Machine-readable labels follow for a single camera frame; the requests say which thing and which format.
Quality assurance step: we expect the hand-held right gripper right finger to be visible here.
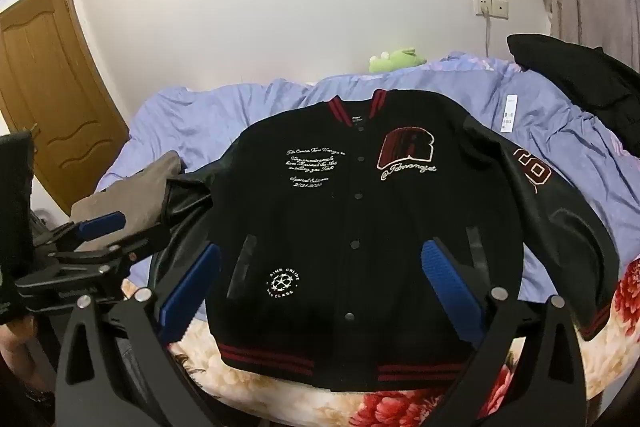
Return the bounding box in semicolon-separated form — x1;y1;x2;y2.
421;237;587;427

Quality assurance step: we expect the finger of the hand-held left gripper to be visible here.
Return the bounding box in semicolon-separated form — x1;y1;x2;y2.
50;222;168;275
32;211;127;258

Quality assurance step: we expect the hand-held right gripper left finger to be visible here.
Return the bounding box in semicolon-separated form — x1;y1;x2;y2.
54;242;222;427

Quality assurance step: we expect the black varsity jacket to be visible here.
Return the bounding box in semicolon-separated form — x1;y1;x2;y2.
147;89;621;392

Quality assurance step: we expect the person's left forearm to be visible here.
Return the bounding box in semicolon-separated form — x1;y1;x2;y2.
0;319;57;405

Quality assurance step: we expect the grey-brown cloth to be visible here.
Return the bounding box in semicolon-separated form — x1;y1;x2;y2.
70;150;188;253

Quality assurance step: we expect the floral bedsheet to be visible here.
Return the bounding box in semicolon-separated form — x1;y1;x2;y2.
100;232;640;427

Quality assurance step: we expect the wooden door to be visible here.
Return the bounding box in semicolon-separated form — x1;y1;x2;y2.
0;0;132;215

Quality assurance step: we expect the light blue duvet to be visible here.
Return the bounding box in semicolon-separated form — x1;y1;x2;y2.
95;51;640;268

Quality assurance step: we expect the white paper tag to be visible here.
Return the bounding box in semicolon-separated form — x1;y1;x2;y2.
500;94;521;135

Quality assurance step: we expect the green plush toy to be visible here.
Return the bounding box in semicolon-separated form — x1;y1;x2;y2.
369;49;430;72

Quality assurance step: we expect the black garment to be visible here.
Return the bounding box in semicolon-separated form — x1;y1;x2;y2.
506;33;640;152

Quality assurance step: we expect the white power cable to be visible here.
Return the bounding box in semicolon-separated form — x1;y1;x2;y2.
480;7;492;60

